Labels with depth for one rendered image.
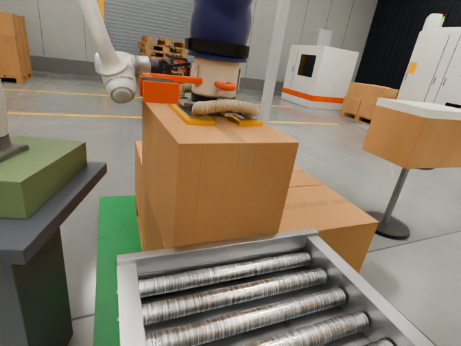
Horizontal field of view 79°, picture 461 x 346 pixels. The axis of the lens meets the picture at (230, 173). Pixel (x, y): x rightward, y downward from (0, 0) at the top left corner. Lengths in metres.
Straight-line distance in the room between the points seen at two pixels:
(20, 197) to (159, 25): 9.72
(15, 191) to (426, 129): 2.12
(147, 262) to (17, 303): 0.38
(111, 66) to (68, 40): 9.22
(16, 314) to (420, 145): 2.21
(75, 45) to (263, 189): 9.66
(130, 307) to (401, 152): 1.93
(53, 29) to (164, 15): 3.24
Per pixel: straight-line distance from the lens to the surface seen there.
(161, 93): 0.73
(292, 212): 1.34
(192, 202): 0.84
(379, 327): 0.96
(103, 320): 1.55
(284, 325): 0.92
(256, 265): 0.99
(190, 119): 0.96
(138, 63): 1.29
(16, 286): 1.02
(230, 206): 0.90
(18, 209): 0.83
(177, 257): 0.90
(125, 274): 0.85
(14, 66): 7.82
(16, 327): 1.14
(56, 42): 10.36
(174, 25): 10.45
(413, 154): 2.21
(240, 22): 1.05
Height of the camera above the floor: 1.17
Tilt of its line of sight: 23 degrees down
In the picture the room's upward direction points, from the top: 8 degrees clockwise
